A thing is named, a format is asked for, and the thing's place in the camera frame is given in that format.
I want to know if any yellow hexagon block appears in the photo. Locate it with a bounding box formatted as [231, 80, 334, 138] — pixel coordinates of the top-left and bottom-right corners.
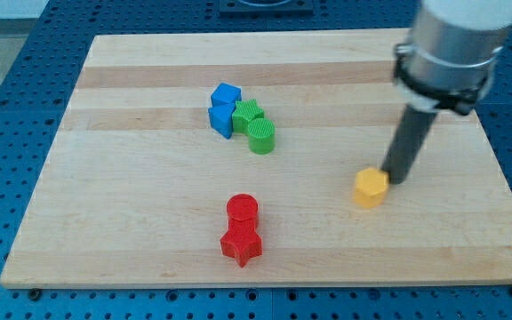
[352, 167, 389, 208]

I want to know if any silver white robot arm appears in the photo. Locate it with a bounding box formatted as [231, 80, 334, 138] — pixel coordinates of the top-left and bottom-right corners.
[393, 0, 512, 116]

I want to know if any green cylinder block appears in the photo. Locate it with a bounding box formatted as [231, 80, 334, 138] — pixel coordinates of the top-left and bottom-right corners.
[247, 118, 276, 155]

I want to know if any wooden board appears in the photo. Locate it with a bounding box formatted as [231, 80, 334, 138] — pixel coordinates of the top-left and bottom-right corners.
[0, 28, 512, 289]

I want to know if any red cylinder block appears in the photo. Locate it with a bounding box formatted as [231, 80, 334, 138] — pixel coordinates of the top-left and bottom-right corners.
[226, 194, 259, 221]

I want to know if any green star block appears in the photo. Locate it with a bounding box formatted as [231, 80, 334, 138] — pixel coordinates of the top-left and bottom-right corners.
[232, 99, 265, 133]

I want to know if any blue triangle block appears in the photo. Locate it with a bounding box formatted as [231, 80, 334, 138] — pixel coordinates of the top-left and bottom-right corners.
[208, 103, 236, 140]

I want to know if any blue cube block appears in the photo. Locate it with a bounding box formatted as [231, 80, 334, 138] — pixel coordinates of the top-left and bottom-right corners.
[211, 83, 242, 107]

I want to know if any red star block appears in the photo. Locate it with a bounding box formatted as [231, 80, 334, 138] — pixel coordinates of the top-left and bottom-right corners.
[220, 219, 263, 268]

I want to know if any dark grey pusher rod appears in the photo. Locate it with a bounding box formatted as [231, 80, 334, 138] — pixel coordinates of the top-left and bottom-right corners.
[381, 105, 436, 185]

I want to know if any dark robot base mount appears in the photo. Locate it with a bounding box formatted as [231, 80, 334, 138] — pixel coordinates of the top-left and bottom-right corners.
[217, 0, 314, 16]

